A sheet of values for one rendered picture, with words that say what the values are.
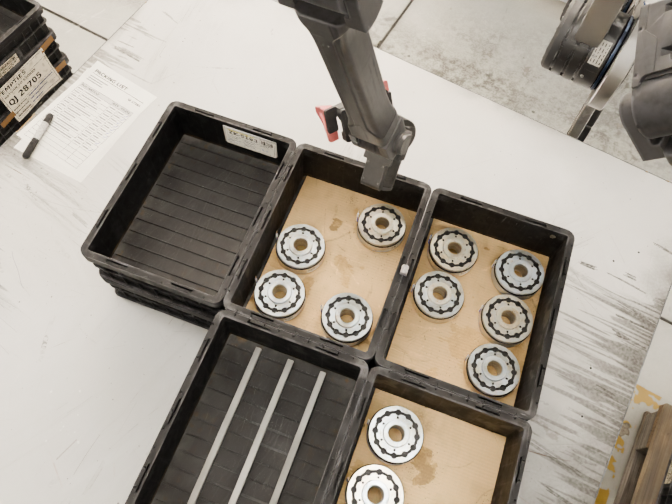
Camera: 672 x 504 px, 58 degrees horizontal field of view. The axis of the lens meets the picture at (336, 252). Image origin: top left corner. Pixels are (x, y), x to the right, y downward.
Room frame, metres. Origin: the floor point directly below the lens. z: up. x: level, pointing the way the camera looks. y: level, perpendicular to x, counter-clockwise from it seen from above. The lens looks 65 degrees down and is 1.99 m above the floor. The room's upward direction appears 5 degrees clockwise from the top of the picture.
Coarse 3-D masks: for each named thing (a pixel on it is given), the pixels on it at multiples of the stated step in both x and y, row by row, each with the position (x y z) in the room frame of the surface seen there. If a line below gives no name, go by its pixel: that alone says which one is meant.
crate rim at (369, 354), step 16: (304, 144) 0.74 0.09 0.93; (336, 160) 0.71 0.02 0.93; (352, 160) 0.71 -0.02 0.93; (288, 176) 0.66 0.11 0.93; (400, 176) 0.68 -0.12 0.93; (272, 208) 0.58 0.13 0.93; (416, 224) 0.58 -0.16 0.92; (256, 240) 0.51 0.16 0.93; (240, 272) 0.44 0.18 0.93; (224, 304) 0.37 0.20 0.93; (384, 304) 0.40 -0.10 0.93; (272, 320) 0.35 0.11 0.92; (384, 320) 0.37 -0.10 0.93; (304, 336) 0.32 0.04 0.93; (320, 336) 0.32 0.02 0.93; (352, 352) 0.30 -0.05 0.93; (368, 352) 0.30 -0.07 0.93
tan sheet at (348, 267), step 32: (320, 192) 0.69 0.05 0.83; (352, 192) 0.69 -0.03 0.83; (288, 224) 0.60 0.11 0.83; (320, 224) 0.61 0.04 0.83; (352, 224) 0.61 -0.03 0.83; (352, 256) 0.54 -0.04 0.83; (384, 256) 0.54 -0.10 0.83; (320, 288) 0.46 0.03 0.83; (352, 288) 0.46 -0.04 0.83; (384, 288) 0.47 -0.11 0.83; (320, 320) 0.39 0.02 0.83; (352, 320) 0.39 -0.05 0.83
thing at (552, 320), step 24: (432, 192) 0.65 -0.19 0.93; (504, 216) 0.61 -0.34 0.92; (408, 264) 0.48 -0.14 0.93; (552, 312) 0.41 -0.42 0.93; (384, 336) 0.33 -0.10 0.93; (552, 336) 0.36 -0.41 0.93; (384, 360) 0.29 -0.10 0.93; (432, 384) 0.25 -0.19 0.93; (504, 408) 0.22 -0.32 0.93; (528, 408) 0.23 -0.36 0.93
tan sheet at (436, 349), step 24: (480, 240) 0.60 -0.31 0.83; (480, 264) 0.54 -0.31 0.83; (480, 288) 0.49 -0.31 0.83; (408, 312) 0.42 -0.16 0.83; (408, 336) 0.37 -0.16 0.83; (432, 336) 0.37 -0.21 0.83; (456, 336) 0.38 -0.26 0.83; (480, 336) 0.38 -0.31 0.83; (528, 336) 0.39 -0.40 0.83; (408, 360) 0.32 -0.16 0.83; (432, 360) 0.33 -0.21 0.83; (456, 360) 0.33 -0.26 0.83; (456, 384) 0.28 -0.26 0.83
